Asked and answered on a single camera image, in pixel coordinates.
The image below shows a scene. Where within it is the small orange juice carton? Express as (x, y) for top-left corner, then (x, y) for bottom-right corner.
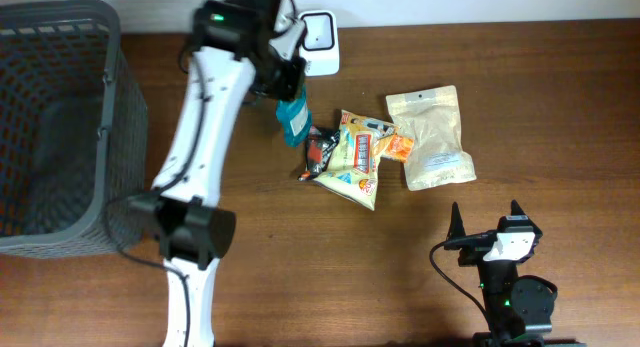
(374, 134), (414, 163)

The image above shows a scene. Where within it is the black red snack packet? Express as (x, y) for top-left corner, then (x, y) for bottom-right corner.
(298, 126), (340, 181)

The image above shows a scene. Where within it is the yellow snack chip bag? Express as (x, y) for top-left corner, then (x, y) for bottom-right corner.
(314, 110), (397, 211)

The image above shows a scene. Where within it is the teal mouthwash bottle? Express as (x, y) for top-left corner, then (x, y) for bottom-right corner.
(276, 86), (312, 147)

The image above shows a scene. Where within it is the grey plastic mesh basket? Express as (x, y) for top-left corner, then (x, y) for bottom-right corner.
(1, 0), (148, 259)

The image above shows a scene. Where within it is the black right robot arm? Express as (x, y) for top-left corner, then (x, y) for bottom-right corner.
(444, 200), (558, 346)

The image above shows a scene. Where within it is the white barcode scanner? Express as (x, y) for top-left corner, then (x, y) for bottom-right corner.
(298, 10), (340, 77)

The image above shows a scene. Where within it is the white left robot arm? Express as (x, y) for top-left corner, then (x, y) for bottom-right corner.
(126, 0), (306, 346)

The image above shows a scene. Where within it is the beige kraft paper pouch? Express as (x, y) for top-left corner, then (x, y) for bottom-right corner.
(385, 85), (476, 191)

